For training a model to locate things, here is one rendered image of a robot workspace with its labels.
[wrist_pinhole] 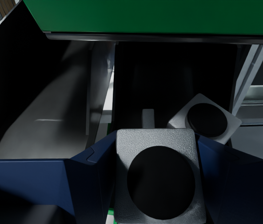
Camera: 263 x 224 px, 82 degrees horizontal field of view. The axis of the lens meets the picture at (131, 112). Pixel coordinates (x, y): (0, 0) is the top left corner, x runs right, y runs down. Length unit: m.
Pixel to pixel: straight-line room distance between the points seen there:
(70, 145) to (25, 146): 0.06
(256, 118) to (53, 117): 0.97
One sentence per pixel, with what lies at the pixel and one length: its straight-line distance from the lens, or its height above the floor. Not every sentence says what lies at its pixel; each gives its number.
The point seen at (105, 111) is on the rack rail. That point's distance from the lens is 0.22.
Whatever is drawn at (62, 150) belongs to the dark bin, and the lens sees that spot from 0.20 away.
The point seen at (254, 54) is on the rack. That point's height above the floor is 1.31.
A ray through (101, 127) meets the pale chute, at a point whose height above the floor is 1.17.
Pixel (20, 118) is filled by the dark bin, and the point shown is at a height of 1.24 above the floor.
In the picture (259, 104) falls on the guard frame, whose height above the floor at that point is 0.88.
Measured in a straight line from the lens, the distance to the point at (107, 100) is 0.97.
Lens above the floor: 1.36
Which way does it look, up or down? 36 degrees down
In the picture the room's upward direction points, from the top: straight up
